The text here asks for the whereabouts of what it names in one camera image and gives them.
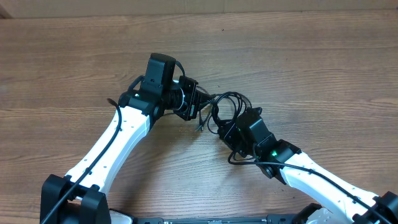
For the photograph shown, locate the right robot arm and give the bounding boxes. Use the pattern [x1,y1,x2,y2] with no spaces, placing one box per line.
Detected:
[212,108,397,223]

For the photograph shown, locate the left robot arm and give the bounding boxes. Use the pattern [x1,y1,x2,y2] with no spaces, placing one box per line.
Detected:
[40,53,213,224]

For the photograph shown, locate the thin black USB cable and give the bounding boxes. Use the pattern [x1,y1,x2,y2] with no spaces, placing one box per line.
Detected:
[206,91,253,135]

